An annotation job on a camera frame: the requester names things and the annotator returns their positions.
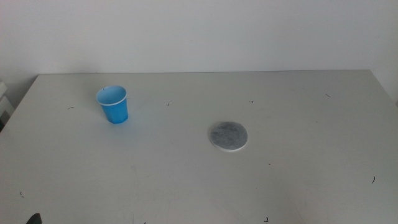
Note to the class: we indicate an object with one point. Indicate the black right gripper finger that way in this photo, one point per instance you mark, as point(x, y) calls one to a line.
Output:
point(35, 219)

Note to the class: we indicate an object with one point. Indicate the blue plastic cup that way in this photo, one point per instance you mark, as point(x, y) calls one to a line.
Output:
point(115, 112)

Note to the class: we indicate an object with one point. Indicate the round grey cup mat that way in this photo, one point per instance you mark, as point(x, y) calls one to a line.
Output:
point(228, 136)

